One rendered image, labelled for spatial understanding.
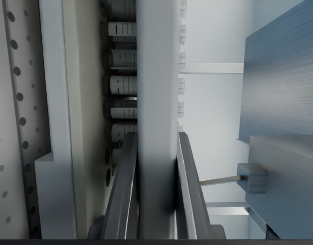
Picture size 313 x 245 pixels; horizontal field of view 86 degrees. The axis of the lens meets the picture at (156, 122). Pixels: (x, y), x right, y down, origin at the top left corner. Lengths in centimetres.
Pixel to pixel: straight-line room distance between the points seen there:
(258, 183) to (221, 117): 332
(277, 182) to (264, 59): 45
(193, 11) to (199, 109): 185
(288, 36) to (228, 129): 313
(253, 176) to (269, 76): 40
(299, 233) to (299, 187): 4
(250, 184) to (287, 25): 44
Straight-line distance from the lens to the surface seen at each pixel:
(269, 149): 25
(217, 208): 138
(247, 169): 25
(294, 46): 55
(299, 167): 22
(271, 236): 28
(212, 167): 367
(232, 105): 364
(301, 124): 51
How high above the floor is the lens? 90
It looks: 2 degrees up
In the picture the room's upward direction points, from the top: 90 degrees clockwise
